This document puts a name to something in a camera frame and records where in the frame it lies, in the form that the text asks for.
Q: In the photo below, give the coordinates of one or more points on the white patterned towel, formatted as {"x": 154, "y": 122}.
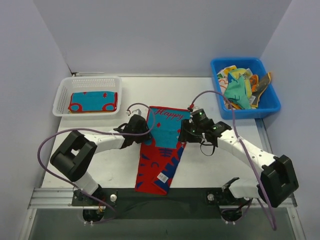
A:
{"x": 222, "y": 76}

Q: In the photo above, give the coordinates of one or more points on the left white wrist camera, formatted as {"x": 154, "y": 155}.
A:
{"x": 131, "y": 112}

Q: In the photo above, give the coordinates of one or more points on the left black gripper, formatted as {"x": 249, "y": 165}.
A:
{"x": 144, "y": 135}

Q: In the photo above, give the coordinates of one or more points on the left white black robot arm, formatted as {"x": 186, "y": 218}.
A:
{"x": 73, "y": 157}

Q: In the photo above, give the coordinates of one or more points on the red blue tiger towel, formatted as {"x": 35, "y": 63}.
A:
{"x": 159, "y": 157}

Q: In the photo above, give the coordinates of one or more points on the yellow orange towel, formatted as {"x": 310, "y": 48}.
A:
{"x": 246, "y": 74}

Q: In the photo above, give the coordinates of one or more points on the white perforated plastic basket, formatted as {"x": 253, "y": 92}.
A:
{"x": 77, "y": 84}

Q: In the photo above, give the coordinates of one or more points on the green teal crumpled towel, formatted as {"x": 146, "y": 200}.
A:
{"x": 239, "y": 91}

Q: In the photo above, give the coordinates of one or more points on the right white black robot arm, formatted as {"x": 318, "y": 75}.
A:
{"x": 276, "y": 177}

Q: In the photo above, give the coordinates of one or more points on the folded blue red towel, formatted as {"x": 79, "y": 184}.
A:
{"x": 93, "y": 102}

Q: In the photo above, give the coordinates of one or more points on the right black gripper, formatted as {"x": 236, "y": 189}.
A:
{"x": 185, "y": 133}

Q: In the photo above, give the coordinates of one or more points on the grey orange-edged towel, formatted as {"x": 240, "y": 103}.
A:
{"x": 258, "y": 87}

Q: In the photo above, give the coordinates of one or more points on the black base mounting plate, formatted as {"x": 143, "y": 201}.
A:
{"x": 178, "y": 204}

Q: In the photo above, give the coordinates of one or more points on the blue plastic bin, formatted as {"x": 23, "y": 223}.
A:
{"x": 269, "y": 103}

